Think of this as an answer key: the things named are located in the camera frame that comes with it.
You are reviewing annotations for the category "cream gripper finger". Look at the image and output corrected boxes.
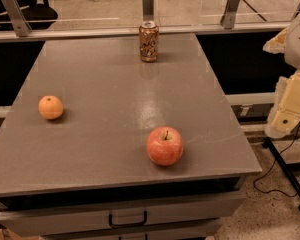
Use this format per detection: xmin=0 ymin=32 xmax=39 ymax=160
xmin=263 ymin=28 xmax=288 ymax=54
xmin=265 ymin=70 xmax=300 ymax=139

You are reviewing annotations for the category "black floor cable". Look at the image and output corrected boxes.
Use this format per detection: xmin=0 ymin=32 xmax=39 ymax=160
xmin=252 ymin=112 xmax=300 ymax=198

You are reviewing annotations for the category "brown soda can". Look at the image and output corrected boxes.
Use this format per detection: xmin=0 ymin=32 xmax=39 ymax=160
xmin=139 ymin=20 xmax=159 ymax=62

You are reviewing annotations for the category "red apple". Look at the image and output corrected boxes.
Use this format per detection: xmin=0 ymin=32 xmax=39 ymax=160
xmin=146 ymin=126 xmax=184 ymax=166

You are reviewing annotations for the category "black stand leg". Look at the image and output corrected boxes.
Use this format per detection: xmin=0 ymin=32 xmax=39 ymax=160
xmin=262 ymin=137 xmax=300 ymax=211

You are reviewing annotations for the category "orange fruit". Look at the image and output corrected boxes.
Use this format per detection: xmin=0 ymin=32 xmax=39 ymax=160
xmin=38 ymin=96 xmax=64 ymax=120

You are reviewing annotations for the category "black office chair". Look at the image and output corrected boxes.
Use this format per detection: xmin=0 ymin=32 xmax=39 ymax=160
xmin=0 ymin=0 xmax=58 ymax=31

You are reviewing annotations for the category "grey horizontal rail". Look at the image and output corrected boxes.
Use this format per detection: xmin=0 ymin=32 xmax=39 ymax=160
xmin=0 ymin=21 xmax=291 ymax=44

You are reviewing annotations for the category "grey drawer with black handle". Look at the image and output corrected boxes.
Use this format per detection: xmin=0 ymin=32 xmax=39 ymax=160
xmin=0 ymin=191 xmax=245 ymax=236

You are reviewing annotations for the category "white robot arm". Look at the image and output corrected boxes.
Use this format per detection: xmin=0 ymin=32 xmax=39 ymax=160
xmin=263 ymin=13 xmax=300 ymax=139

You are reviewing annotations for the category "right metal bracket post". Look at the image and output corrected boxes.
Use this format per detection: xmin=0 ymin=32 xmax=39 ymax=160
xmin=221 ymin=0 xmax=240 ymax=29

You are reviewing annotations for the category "middle metal bracket post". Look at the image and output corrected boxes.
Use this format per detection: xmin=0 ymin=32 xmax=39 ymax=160
xmin=142 ymin=0 xmax=154 ymax=21

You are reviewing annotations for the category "left metal bracket post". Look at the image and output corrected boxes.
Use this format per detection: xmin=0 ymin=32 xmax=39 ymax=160
xmin=1 ymin=0 xmax=31 ymax=37

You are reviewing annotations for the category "metal bracket post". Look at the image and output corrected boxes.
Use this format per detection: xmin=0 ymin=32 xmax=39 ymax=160
xmin=142 ymin=0 xmax=154 ymax=21
xmin=221 ymin=0 xmax=240 ymax=29
xmin=1 ymin=0 xmax=31 ymax=37

